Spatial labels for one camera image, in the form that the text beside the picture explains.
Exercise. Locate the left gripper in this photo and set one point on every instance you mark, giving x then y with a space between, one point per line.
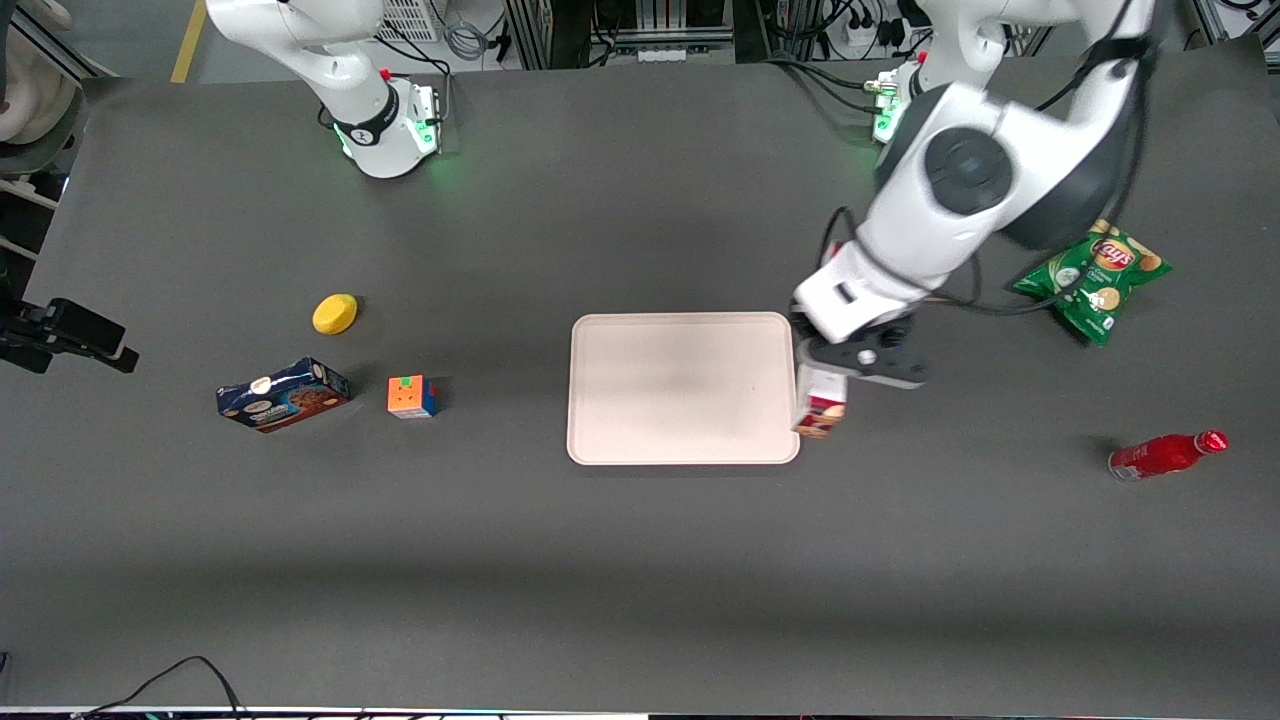
799 322

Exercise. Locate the red plaid cookie box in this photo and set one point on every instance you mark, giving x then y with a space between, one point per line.
820 405

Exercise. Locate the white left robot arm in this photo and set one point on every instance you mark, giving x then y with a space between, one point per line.
970 165

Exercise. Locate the white plastic tray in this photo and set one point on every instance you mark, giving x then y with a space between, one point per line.
680 390

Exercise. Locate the blue cookie box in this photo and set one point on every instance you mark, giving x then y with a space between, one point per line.
285 395

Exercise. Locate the green chips bag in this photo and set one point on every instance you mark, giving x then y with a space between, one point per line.
1095 280

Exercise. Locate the white power strip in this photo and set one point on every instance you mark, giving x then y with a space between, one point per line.
872 32

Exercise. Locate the red soda bottle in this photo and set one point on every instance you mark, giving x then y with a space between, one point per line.
1160 455

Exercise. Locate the colourful puzzle cube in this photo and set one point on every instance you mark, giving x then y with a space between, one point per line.
410 397

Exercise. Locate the yellow lemon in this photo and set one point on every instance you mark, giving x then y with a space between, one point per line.
335 314

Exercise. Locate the black clamp device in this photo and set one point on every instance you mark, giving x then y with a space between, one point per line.
70 330

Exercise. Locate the beige rounded object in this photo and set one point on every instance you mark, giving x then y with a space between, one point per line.
30 90

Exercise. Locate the dark wrist camera box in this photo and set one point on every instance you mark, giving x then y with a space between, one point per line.
885 365

